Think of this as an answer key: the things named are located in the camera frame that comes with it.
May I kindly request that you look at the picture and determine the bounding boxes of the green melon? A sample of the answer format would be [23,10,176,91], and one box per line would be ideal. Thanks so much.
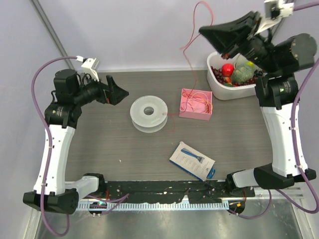
[231,65,254,83]

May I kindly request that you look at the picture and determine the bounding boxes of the white cable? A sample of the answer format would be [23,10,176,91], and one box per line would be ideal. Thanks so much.
[181,91,211,112]

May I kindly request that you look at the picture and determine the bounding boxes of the pink open box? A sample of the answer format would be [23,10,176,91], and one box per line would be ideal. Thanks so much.
[179,88,213,121]

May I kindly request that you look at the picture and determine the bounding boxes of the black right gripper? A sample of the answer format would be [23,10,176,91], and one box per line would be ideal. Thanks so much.
[198,11,279,75]

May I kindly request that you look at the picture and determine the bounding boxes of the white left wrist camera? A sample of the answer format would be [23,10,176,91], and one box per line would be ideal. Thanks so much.
[76,56,100,82]

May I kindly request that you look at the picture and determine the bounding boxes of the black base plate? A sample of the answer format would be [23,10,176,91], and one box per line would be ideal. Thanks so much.
[91,180,255,204]

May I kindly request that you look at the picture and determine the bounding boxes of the red grape bunch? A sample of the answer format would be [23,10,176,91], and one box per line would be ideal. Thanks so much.
[210,66,257,87]

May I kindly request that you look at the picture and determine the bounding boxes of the white slotted cable duct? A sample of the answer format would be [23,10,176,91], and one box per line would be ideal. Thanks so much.
[76,200,229,212]

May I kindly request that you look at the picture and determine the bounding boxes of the red cable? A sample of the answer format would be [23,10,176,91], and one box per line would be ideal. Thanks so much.
[161,0,214,133]

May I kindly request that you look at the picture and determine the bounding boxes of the dark purple grape bunch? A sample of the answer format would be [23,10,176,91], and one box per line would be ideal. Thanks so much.
[254,70,264,78]

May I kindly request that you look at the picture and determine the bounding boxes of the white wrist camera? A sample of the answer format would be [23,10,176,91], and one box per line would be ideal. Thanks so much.
[255,0,295,34]
[76,56,100,82]

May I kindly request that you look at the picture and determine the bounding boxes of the yellow green pear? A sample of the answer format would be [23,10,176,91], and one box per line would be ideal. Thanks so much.
[245,61,254,69]

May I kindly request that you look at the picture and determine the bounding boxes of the orange cable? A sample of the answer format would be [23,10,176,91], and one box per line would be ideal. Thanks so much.
[193,96,213,114]

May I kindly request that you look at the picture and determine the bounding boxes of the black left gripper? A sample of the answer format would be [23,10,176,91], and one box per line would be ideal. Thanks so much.
[73,71,129,107]

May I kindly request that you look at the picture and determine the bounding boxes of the red apple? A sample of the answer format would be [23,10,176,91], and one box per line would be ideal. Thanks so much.
[221,63,235,77]

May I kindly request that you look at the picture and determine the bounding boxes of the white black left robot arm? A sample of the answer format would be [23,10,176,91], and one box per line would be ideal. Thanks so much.
[23,69,129,215]

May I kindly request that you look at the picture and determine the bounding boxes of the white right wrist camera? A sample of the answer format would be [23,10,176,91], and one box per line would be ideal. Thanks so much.
[255,0,295,34]

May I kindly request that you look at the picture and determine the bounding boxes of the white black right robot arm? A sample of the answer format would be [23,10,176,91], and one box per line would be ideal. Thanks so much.
[199,11,317,197]

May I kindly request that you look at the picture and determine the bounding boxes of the razor blister package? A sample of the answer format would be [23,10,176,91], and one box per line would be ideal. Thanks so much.
[169,141,215,182]

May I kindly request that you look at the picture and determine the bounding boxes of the white perforated cable spool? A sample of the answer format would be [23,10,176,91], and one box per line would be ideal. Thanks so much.
[130,96,168,133]

